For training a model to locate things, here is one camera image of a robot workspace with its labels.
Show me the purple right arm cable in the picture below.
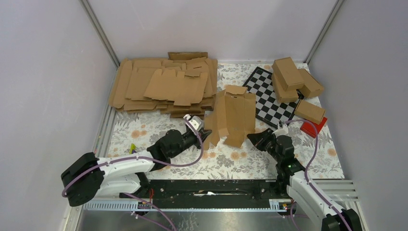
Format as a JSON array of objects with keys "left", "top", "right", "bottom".
[{"left": 280, "top": 119, "right": 353, "bottom": 231}]

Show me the aluminium frame rail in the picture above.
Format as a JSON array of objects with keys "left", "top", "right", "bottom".
[{"left": 83, "top": 180, "right": 358, "bottom": 212}]

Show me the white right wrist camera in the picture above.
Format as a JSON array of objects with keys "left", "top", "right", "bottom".
[{"left": 273, "top": 124, "right": 289, "bottom": 137}]

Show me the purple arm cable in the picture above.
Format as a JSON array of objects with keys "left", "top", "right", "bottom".
[
  {"left": 280, "top": 119, "right": 353, "bottom": 231},
  {"left": 61, "top": 118, "right": 204, "bottom": 231}
]

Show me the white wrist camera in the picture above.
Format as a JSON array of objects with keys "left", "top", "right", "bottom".
[
  {"left": 183, "top": 114, "right": 204, "bottom": 132},
  {"left": 273, "top": 124, "right": 289, "bottom": 137}
]

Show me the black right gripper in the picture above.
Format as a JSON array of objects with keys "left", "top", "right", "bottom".
[{"left": 247, "top": 128, "right": 282, "bottom": 163}]

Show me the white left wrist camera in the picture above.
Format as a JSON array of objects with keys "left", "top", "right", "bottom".
[{"left": 183, "top": 114, "right": 204, "bottom": 132}]

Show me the cardboard box on red block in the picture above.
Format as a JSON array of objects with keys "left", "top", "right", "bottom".
[{"left": 294, "top": 100, "right": 326, "bottom": 124}]

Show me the red flat block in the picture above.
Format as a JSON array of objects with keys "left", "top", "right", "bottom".
[{"left": 300, "top": 117, "right": 327, "bottom": 138}]

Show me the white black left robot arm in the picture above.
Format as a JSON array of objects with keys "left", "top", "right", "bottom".
[{"left": 61, "top": 128, "right": 212, "bottom": 207}]

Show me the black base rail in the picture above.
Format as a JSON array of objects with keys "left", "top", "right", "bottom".
[{"left": 119, "top": 178, "right": 291, "bottom": 211}]

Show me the stack of flat cardboard sheets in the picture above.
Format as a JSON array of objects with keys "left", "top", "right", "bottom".
[{"left": 108, "top": 52, "right": 218, "bottom": 118}]

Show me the floral patterned tablecloth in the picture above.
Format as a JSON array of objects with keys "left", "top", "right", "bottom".
[{"left": 105, "top": 62, "right": 345, "bottom": 180}]

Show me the black white chessboard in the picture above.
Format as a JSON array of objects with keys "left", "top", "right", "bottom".
[{"left": 243, "top": 67, "right": 304, "bottom": 128}]

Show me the cardboard box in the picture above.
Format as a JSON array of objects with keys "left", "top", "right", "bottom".
[
  {"left": 204, "top": 85, "right": 256, "bottom": 151},
  {"left": 294, "top": 100, "right": 326, "bottom": 124},
  {"left": 272, "top": 57, "right": 305, "bottom": 91},
  {"left": 271, "top": 73, "right": 299, "bottom": 103},
  {"left": 299, "top": 68, "right": 324, "bottom": 98}
]

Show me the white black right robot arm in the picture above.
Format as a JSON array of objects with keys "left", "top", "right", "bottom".
[{"left": 247, "top": 129, "right": 362, "bottom": 231}]

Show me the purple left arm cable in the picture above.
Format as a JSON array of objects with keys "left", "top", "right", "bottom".
[{"left": 61, "top": 118, "right": 204, "bottom": 231}]

